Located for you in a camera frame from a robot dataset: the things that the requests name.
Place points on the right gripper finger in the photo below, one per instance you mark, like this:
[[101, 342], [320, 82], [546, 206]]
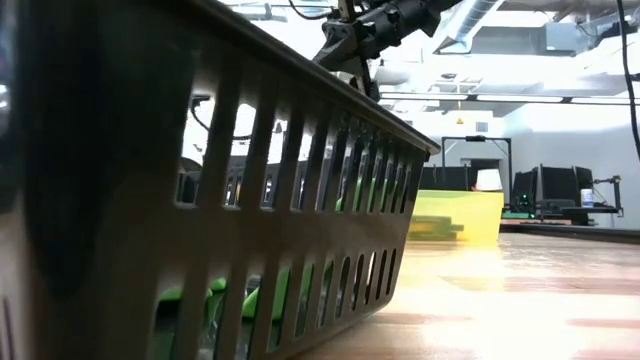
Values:
[[365, 75]]

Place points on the green rectangular eraser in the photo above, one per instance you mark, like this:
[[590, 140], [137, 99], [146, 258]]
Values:
[[172, 294], [357, 196], [265, 295]]

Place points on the yellow packaged calculator card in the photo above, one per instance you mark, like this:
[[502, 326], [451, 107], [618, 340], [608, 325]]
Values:
[[435, 227]]

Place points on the yellow translucent plastic bin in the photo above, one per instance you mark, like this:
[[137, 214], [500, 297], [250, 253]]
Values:
[[480, 215]]

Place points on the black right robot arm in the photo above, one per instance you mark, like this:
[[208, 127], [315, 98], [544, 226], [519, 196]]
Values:
[[430, 12]]

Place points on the long ceiling light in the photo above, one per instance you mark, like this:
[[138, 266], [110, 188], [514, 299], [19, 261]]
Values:
[[520, 98], [425, 96], [605, 101]]

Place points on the black flat panel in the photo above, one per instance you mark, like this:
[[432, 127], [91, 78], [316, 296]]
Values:
[[445, 178]]

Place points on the white tapered bucket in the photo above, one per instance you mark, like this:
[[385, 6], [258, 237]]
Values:
[[489, 180]]

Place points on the black monitor group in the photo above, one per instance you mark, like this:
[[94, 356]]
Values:
[[560, 182]]

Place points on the white jar with blue label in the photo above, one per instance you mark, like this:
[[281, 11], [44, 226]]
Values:
[[587, 197]]

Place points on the black jointed stand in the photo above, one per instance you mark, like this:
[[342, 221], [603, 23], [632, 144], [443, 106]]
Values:
[[618, 195]]

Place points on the large black slotted basket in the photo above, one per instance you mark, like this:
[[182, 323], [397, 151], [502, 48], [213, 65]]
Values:
[[125, 225]]

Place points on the ribbed ceiling duct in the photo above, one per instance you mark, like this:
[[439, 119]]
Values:
[[470, 20]]

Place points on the black gantry frame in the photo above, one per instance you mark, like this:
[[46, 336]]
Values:
[[475, 138]]

